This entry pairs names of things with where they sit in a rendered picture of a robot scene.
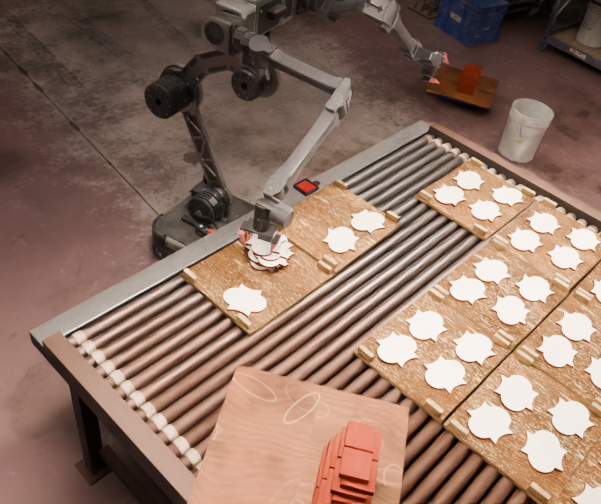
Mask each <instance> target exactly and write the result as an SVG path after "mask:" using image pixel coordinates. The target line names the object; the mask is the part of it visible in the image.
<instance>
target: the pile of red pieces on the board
mask: <svg viewBox="0 0 601 504"><path fill-rule="evenodd" d="M376 428H377V427H375V426H371V425H367V424H363V423H359V422H355V421H350V420H349V421H348V425H347V427H343V428H342V432H341V434H340V433H337V434H336V437H335V440H332V439H330V441H329V443H328V446H326V445H324V449H323V452H322V456H321V461H320V465H319V470H318V474H317V479H316V483H315V488H314V492H313V497H312V503H311V504H371V498H372V496H373V494H374V491H375V484H376V477H377V470H378V464H379V463H378V461H379V455H380V449H381V442H382V435H383V433H382V432H378V431H376Z"/></svg>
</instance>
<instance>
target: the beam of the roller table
mask: <svg viewBox="0 0 601 504"><path fill-rule="evenodd" d="M429 127H430V125H429V124H427V123H425V122H424V121H422V120H420V121H418V122H416V123H414V124H413V125H411V126H409V127H407V128H405V129H403V130H401V131H400V132H398V133H396V134H394V135H392V136H390V137H388V138H387V139H385V140H383V141H381V142H379V143H377V144H375V145H374V146H372V147H370V148H368V149H366V150H364V151H362V152H361V153H359V154H357V155H355V156H353V157H351V158H349V159H348V160H346V161H344V162H342V163H340V164H338V165H336V166H335V167H333V168H331V169H329V170H327V171H325V172H323V173H322V174H320V175H318V176H316V177H314V178H312V179H310V181H311V182H313V181H319V182H320V185H317V186H319V190H321V189H323V188H324V187H326V186H327V185H329V184H331V183H332V182H334V181H335V179H339V180H341V181H343V182H344V181H346V180H348V179H349V178H351V177H353V176H355V175H356V174H358V173H360V172H362V171H363V170H365V169H367V168H369V167H371V166H372V165H374V164H376V163H378V162H379V161H381V160H383V159H385V158H386V157H388V156H390V155H392V154H394V153H395V152H397V151H399V150H401V149H402V148H404V147H406V146H408V145H409V144H411V143H413V142H415V141H417V140H418V139H420V138H421V137H422V136H424V135H426V134H427V133H428V130H429ZM319 190H317V191H316V192H318V191H319ZM316 192H314V193H316ZM314 193H312V194H310V195H308V196H307V197H306V196H304V195H303V194H301V193H300V192H299V191H297V190H296V189H292V190H290V191H289V193H288V194H287V195H286V197H285V198H284V199H283V201H282V202H283V203H284V204H286V205H288V206H289V207H293V206H295V205H296V204H298V203H300V202H301V201H303V200H305V199H306V198H308V197H309V196H311V195H313V194H314ZM249 218H254V210H253V211H251V212H249V213H247V214H245V215H244V216H242V217H240V218H238V219H236V220H234V221H232V222H231V223H229V224H227V225H225V226H223V227H221V228H219V229H218V230H216V231H214V232H212V233H210V234H208V235H206V236H205V237H203V238H201V239H199V240H197V241H195V242H193V243H192V244H190V245H188V246H186V247H184V248H182V249H180V250H179V251H177V252H175V253H173V254H171V255H169V256H167V257H166V258H164V259H162V260H160V261H158V262H156V263H154V264H153V265H151V266H149V267H147V268H145V269H143V270H141V271H140V272H138V273H136V274H134V275H132V276H130V277H128V278H127V279H125V280H123V281H121V282H119V283H117V284H115V285H114V286H112V287H110V288H108V289H106V290H104V291H102V292H101V293H99V294H97V295H95V296H93V297H91V298H89V299H88V300H86V301H84V302H82V303H80V304H78V305H76V306H75V307H73V308H71V309H69V310H67V311H65V312H63V313H62V314H60V315H58V316H56V317H54V318H52V319H50V320H49V321H47V322H45V323H43V324H41V325H39V326H37V327H36V328H34V329H32V330H30V331H29V334H30V338H31V342H32V344H33V345H34V346H35V347H36V348H37V349H38V351H39V352H40V353H41V354H42V355H43V356H44V357H45V358H46V356H45V352H44V347H43V343H42V340H43V339H45V338H47V337H49V336H50V335H52V334H54V333H56V332H58V331H60V332H61V333H62V334H63V335H64V336H65V337H66V338H68V337H70V336H71V334H73V333H75V332H77V331H78V330H82V329H84V328H86V327H88V326H89V325H91V324H93V323H95V322H97V321H98V320H100V319H102V318H104V317H105V316H107V315H109V314H111V313H112V312H114V311H116V310H118V309H119V308H121V307H123V306H125V305H127V304H128V303H130V302H132V301H134V300H135V299H137V298H139V297H141V296H142V295H144V294H146V293H148V292H150V291H151V290H153V289H155V288H157V287H158V286H160V285H162V284H164V283H165V282H167V281H169V280H171V279H173V278H174V277H176V276H178V275H180V274H181V273H183V270H184V269H186V268H188V269H190V268H191V267H193V266H195V265H197V264H198V263H200V262H202V261H203V260H205V259H207V258H209V257H210V256H212V255H214V254H216V253H217V252H219V251H221V250H223V249H224V248H226V247H228V246H230V245H231V244H233V243H235V242H236V241H238V240H240V237H239V236H238V231H239V230H240V227H241V225H242V223H243V221H248V220H249Z"/></svg>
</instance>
